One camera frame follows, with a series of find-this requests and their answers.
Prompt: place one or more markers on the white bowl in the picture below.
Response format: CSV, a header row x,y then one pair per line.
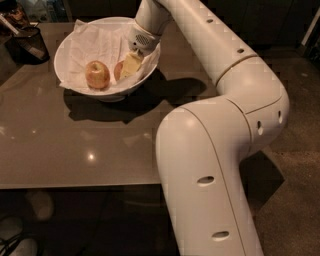
x,y
63,56

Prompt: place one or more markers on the red apple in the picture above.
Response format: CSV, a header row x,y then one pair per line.
x,y
117,70

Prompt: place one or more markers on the left red-yellow apple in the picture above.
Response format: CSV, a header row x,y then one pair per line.
x,y
97,75

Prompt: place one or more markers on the white paper liner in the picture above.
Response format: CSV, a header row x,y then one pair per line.
x,y
96,43

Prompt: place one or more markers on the white shoe under table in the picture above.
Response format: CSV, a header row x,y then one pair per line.
x,y
42,204

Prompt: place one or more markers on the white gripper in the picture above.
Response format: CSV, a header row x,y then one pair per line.
x,y
142,40

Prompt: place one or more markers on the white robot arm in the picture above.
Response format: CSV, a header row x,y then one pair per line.
x,y
200,145

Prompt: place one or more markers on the black mesh pen holder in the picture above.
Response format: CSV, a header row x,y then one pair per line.
x,y
28,48

